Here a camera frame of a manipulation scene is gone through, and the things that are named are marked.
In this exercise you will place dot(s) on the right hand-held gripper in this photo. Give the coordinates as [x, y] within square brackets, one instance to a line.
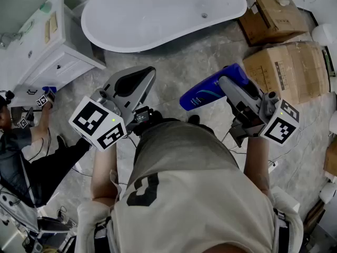
[279, 125]

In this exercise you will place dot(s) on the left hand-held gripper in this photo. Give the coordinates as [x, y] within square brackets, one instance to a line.
[94, 122]

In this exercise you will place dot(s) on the blue shampoo bottle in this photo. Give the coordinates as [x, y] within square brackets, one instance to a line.
[210, 86]

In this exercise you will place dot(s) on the white bathtub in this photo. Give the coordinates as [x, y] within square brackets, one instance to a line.
[158, 14]

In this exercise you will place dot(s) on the person's right forearm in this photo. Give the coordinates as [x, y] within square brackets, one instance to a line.
[256, 162]

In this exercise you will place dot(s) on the person's left forearm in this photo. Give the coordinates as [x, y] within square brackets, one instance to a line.
[104, 173]

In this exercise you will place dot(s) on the black waist device with screen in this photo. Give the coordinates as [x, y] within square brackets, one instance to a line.
[142, 116]

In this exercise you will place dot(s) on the tape-wrapped cardboard box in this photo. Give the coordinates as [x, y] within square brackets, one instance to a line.
[297, 70]

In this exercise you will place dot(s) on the person's black trousers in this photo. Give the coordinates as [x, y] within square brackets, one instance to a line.
[194, 119]

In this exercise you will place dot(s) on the plain cardboard box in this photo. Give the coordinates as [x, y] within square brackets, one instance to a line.
[276, 22]

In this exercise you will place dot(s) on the white vanity cabinet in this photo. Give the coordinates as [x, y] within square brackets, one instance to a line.
[52, 70]

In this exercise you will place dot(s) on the dark green board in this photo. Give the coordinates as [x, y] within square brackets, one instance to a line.
[329, 62]

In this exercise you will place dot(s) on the white ceramic toilet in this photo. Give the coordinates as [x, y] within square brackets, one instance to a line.
[325, 34]
[333, 121]
[329, 192]

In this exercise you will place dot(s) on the beige sponge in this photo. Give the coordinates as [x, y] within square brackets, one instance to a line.
[282, 1]

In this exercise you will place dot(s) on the light wooden block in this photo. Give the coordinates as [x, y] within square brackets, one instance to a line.
[53, 22]
[47, 31]

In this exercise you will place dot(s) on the small brown cardboard box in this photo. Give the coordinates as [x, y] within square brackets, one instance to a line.
[331, 158]

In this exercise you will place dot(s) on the green soap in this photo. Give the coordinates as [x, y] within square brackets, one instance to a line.
[45, 7]

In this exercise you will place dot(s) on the person's beige and grey shirt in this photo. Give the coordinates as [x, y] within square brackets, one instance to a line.
[197, 207]

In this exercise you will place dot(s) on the chrome faucet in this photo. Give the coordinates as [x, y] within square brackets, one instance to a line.
[10, 39]

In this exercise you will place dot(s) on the grey equipment bag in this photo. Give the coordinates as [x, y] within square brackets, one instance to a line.
[15, 209]

